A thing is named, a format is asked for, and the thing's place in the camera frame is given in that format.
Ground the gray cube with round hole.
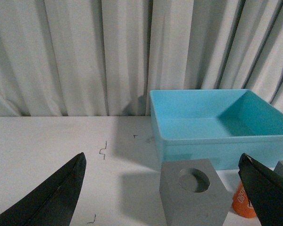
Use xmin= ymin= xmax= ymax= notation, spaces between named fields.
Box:
xmin=159 ymin=159 xmax=232 ymax=226

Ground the blue plastic box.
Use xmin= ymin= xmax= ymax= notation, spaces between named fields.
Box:
xmin=150 ymin=89 xmax=283 ymax=170

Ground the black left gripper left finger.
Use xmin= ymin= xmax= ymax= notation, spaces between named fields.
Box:
xmin=0 ymin=153 xmax=86 ymax=226

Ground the white curtain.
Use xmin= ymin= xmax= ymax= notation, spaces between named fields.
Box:
xmin=0 ymin=0 xmax=283 ymax=116

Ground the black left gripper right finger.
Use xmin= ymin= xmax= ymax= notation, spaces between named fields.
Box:
xmin=238 ymin=153 xmax=283 ymax=226

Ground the orange cylinder part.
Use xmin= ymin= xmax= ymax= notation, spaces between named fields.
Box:
xmin=232 ymin=181 xmax=257 ymax=218

